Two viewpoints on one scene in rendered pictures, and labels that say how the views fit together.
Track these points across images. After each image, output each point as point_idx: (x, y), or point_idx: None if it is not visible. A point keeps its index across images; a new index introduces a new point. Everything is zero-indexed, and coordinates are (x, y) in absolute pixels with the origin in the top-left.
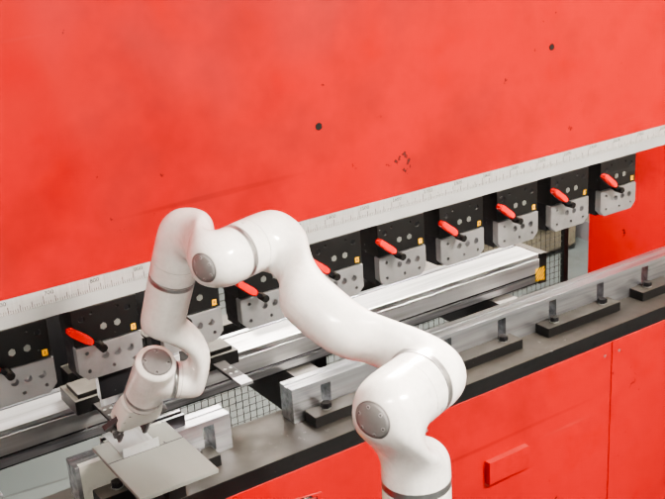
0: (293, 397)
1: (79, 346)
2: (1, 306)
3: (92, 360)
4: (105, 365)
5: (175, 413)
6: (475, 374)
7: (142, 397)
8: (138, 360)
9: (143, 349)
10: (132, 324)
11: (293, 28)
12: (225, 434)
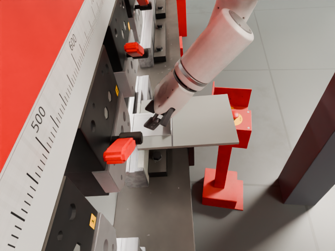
0: (151, 51)
1: (123, 65)
2: (74, 44)
3: (130, 76)
4: (133, 75)
5: (134, 93)
6: (171, 9)
7: (223, 68)
8: (237, 27)
9: (228, 16)
10: (128, 24)
11: None
12: (150, 88)
